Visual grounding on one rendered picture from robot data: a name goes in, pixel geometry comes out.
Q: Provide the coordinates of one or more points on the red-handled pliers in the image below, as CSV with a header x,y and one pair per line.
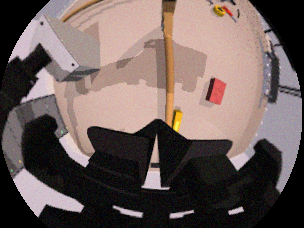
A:
x,y
227,11

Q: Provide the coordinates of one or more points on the red square tile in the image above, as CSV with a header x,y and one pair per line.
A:
x,y
216,90

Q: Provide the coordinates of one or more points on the orange long pole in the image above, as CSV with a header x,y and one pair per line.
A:
x,y
167,23

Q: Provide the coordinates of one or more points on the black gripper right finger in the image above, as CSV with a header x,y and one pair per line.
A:
x,y
175,151

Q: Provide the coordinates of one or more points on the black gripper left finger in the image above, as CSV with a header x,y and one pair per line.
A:
x,y
136,146

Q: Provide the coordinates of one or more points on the yellow rectangular block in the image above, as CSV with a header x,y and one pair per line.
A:
x,y
176,119

